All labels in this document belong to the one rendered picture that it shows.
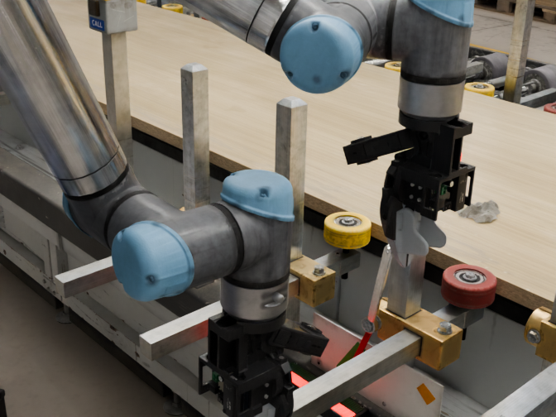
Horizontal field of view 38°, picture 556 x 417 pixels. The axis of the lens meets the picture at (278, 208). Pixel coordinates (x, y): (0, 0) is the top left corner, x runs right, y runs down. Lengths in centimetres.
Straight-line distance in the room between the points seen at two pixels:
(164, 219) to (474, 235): 72
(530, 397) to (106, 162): 51
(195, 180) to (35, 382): 124
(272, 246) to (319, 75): 18
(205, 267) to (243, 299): 9
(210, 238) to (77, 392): 177
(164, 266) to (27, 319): 215
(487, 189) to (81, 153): 95
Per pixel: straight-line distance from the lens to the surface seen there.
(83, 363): 263
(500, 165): 171
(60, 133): 81
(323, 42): 79
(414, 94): 94
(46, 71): 78
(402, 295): 118
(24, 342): 277
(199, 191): 150
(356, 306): 159
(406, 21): 92
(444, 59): 93
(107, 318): 253
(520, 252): 136
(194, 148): 147
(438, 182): 95
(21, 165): 224
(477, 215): 145
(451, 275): 124
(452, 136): 94
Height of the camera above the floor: 150
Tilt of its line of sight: 25 degrees down
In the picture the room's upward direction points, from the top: 1 degrees clockwise
